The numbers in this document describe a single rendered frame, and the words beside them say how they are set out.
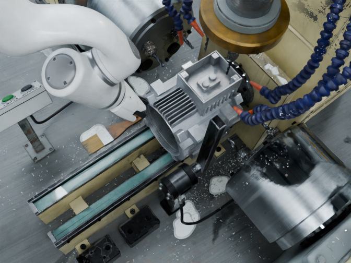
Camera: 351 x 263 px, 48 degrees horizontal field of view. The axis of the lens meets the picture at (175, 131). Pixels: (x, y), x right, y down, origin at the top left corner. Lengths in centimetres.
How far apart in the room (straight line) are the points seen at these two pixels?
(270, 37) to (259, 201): 35
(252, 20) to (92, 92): 32
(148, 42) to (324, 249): 65
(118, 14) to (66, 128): 41
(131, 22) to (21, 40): 46
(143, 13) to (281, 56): 38
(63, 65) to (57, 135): 60
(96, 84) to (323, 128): 87
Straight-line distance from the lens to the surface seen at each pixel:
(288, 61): 110
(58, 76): 68
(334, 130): 139
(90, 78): 68
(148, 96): 96
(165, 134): 108
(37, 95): 101
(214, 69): 99
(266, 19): 78
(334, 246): 85
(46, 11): 64
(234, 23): 77
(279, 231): 89
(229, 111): 98
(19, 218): 120
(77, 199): 113
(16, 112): 101
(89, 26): 63
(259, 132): 115
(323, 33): 74
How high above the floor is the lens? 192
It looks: 64 degrees down
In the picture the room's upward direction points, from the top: 10 degrees clockwise
